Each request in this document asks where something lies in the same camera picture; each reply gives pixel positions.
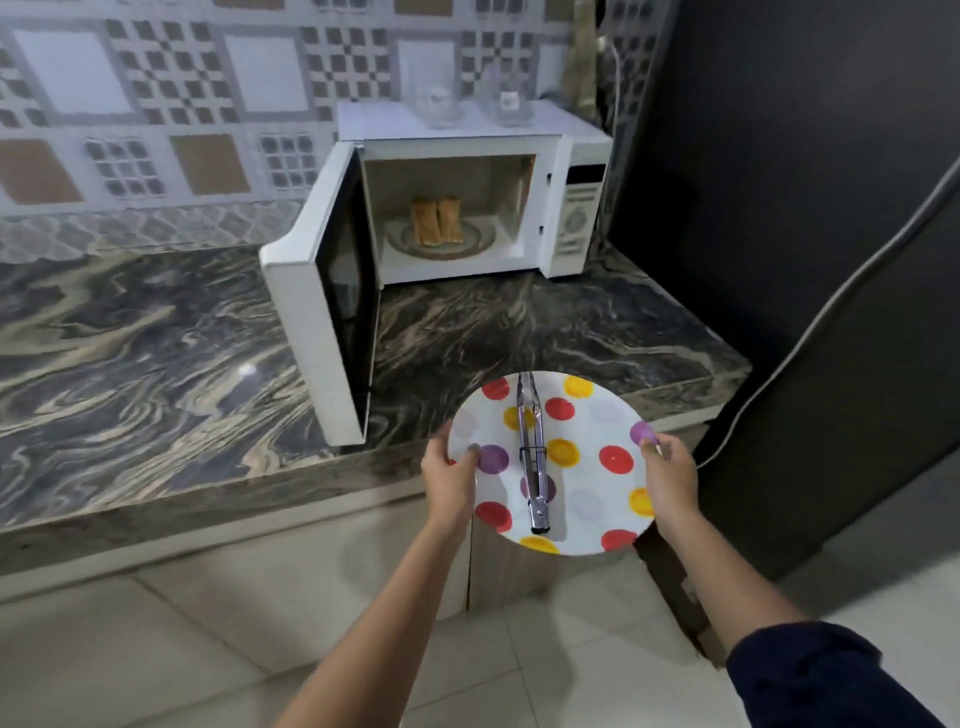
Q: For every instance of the person's left hand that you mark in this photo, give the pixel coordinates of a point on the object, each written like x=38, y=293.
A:
x=450, y=487

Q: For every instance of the person's right forearm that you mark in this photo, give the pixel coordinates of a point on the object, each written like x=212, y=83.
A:
x=727, y=585

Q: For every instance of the white microwave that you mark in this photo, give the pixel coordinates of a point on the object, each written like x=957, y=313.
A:
x=367, y=120

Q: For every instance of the clear plastic container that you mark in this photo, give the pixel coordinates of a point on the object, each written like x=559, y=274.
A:
x=508, y=101
x=435, y=97

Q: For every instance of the person's left forearm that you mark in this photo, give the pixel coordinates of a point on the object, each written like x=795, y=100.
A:
x=382, y=630

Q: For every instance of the person's right hand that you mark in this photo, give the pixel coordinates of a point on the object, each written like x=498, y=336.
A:
x=671, y=484

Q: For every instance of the beige socket adapter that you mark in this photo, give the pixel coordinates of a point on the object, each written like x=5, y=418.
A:
x=581, y=60

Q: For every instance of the beige kitchen base cabinets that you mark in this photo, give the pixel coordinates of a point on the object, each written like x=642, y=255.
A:
x=510, y=570

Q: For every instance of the dark blue sleeve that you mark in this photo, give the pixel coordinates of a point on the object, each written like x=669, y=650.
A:
x=825, y=682

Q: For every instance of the metal tongs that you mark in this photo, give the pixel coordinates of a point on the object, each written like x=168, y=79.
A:
x=536, y=480

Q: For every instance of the stainless steel double-door fridge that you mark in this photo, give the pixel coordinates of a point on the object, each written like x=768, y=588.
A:
x=750, y=150

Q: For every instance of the colourful dotted plate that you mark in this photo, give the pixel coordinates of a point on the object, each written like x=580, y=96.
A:
x=585, y=510

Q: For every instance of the white microwave door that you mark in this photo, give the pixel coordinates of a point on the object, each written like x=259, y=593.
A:
x=300, y=315

